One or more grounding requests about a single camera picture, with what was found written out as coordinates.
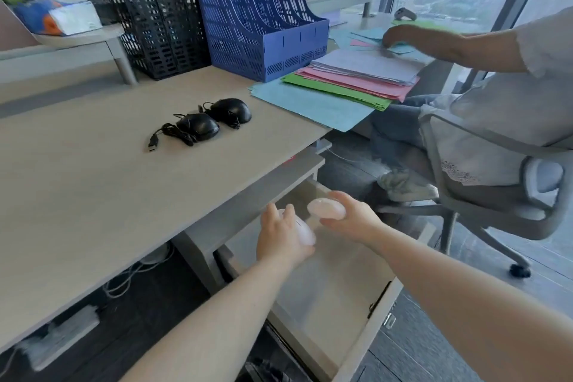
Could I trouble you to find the person's right hand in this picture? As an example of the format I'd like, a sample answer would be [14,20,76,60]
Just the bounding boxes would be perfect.
[321,190,386,247]

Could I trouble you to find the person's left hand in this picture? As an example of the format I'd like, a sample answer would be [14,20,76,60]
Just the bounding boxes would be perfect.
[255,203,316,267]

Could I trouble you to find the white wireless mouse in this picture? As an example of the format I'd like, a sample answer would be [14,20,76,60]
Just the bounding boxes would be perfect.
[307,198,347,222]
[277,208,318,247]

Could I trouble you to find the grey cabinet drawer with lock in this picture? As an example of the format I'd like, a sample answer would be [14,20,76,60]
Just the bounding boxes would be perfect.
[214,178,438,382]

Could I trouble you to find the small black wired mouse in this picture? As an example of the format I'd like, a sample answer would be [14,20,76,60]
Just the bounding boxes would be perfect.
[148,112,221,154]

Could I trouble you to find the large black wired mouse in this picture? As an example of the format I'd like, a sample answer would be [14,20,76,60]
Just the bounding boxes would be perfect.
[198,97,253,130]

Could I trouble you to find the person's left forearm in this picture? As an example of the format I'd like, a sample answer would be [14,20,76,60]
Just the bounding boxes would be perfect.
[118,256,316,382]

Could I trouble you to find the person's right forearm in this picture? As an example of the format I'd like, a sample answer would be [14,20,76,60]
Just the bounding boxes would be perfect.
[369,224,573,382]

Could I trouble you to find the large light blue paper sheet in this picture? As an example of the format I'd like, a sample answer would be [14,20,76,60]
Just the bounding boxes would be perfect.
[249,79,376,133]

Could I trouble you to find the white round device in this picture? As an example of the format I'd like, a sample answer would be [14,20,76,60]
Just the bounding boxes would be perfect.
[138,241,175,266]

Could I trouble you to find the green paper stack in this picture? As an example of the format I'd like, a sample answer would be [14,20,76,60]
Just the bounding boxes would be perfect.
[281,72,393,112]

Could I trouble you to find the pink paper stack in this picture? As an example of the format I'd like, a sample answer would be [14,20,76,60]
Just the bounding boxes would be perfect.
[295,66,420,103]

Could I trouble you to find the pale lilac paper stack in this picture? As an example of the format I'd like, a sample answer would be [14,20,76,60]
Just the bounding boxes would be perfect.
[310,47,421,87]

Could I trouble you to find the loose light blue paper sheets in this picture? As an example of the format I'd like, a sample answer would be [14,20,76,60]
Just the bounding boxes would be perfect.
[329,26,435,64]

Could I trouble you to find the grey office chair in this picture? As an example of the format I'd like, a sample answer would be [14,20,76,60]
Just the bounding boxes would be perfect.
[375,110,573,279]

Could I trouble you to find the bright green paper sheet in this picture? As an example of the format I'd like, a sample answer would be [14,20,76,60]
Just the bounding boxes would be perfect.
[392,19,453,33]

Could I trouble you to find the blue plastic file rack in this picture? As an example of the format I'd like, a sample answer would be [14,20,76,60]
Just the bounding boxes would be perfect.
[187,0,331,84]

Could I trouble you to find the white power strip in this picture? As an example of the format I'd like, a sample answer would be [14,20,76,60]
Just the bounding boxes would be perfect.
[17,304,101,372]

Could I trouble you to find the black mesh file rack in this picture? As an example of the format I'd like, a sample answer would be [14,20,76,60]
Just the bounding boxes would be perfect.
[114,0,212,81]

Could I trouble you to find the colourful tissue pack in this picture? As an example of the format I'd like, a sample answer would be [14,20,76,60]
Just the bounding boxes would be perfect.
[13,0,104,37]

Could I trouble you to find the brown desk partition panel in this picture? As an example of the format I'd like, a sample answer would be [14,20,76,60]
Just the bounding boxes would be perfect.
[0,0,41,51]

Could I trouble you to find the white power cables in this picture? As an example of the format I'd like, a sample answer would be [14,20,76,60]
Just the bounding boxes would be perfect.
[101,241,175,300]

